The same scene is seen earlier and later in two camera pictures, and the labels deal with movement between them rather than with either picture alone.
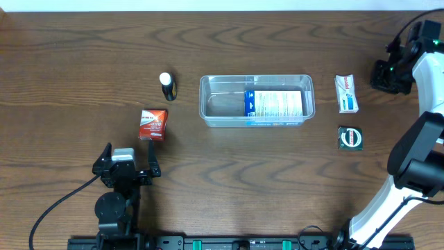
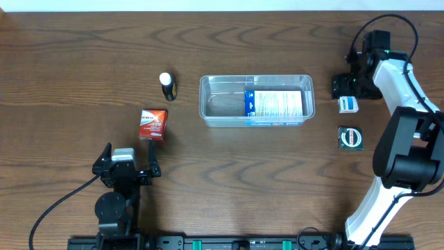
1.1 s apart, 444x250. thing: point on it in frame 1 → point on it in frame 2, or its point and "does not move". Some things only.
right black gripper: [387, 78] → [339, 86]
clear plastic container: [257, 101] does not move
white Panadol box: [346, 94] does not move
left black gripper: [126, 174] does not move
